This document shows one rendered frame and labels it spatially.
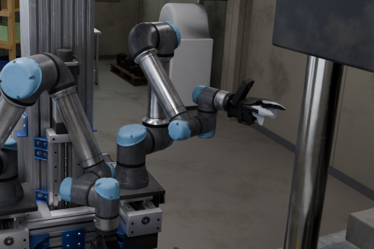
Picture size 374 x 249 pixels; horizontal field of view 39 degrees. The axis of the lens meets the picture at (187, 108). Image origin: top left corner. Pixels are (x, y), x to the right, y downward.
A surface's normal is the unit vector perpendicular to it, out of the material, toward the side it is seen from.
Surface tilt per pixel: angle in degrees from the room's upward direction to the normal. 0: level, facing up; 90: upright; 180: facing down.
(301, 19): 90
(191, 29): 80
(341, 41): 90
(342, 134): 90
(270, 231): 0
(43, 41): 90
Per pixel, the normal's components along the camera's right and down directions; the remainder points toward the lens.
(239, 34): 0.40, 0.28
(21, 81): -0.27, 0.14
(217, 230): 0.06, -0.96
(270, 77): -0.91, 0.06
